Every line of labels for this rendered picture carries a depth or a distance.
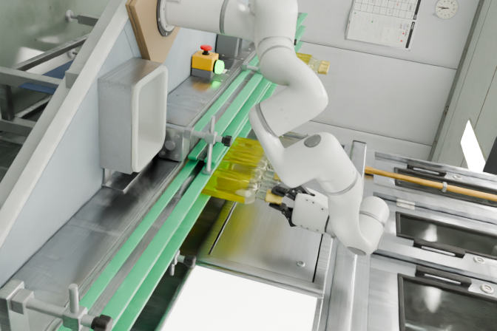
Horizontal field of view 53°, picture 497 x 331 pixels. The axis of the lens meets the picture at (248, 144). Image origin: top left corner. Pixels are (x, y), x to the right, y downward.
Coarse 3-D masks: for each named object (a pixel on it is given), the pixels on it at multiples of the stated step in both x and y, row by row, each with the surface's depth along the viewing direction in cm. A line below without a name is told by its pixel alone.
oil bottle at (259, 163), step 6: (228, 156) 145; (234, 156) 145; (240, 156) 146; (246, 156) 146; (234, 162) 143; (240, 162) 143; (246, 162) 143; (252, 162) 143; (258, 162) 144; (264, 162) 145; (264, 168) 143; (264, 174) 143
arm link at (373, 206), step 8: (368, 200) 117; (376, 200) 117; (360, 208) 117; (368, 208) 116; (376, 208) 116; (384, 208) 116; (376, 216) 115; (384, 216) 116; (384, 224) 116; (384, 232) 123; (376, 248) 122
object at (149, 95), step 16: (144, 80) 107; (160, 80) 120; (144, 96) 122; (160, 96) 122; (144, 112) 124; (160, 112) 124; (144, 128) 126; (160, 128) 126; (144, 144) 125; (160, 144) 126; (144, 160) 118
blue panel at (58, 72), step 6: (72, 60) 171; (60, 66) 164; (66, 66) 164; (48, 72) 158; (54, 72) 159; (60, 72) 159; (60, 78) 155; (24, 84) 148; (30, 84) 148; (36, 84) 149; (36, 90) 145; (42, 90) 145; (48, 90) 146; (54, 90) 146
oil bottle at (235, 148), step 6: (234, 144) 153; (228, 150) 149; (234, 150) 149; (240, 150) 150; (246, 150) 150; (252, 150) 150; (258, 150) 151; (252, 156) 147; (258, 156) 148; (264, 156) 148
